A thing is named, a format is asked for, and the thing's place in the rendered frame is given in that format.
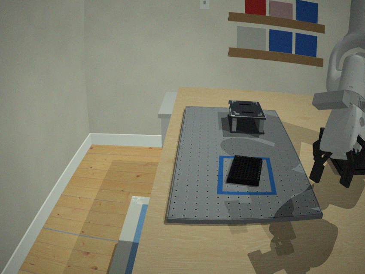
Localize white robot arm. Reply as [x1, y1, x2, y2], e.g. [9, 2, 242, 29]
[312, 0, 365, 113]

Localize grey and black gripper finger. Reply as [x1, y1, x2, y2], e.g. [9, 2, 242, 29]
[340, 135, 365, 188]
[309, 138, 333, 183]

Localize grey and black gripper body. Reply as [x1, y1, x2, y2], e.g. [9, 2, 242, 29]
[320, 104, 365, 160]

